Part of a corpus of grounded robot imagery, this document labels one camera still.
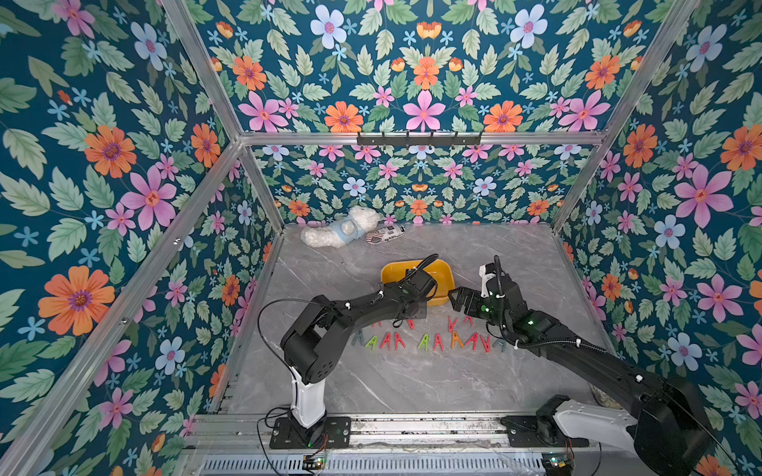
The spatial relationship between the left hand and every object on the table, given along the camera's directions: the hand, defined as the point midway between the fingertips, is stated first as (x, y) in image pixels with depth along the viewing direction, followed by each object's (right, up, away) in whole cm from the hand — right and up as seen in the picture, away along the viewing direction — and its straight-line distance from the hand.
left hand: (421, 307), depth 92 cm
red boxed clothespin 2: (+10, +1, -20) cm, 23 cm away
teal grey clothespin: (-19, -9, -2) cm, 22 cm away
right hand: (+10, +6, -10) cm, 16 cm away
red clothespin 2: (-11, -9, -3) cm, 15 cm away
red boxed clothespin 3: (+19, -11, -4) cm, 23 cm away
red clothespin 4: (+5, -9, -4) cm, 11 cm away
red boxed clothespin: (+10, -6, 0) cm, 11 cm away
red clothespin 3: (-8, -10, -3) cm, 13 cm away
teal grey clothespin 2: (+15, -2, -30) cm, 34 cm away
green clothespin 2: (+1, -10, -4) cm, 11 cm away
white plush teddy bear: (-22, +29, +17) cm, 41 cm away
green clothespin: (-15, -10, -4) cm, 19 cm away
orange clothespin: (+10, -9, -4) cm, 14 cm away
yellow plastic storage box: (+7, +11, +9) cm, 16 cm away
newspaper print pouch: (-10, +26, +22) cm, 35 cm away
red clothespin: (-3, -5, +1) cm, 6 cm away
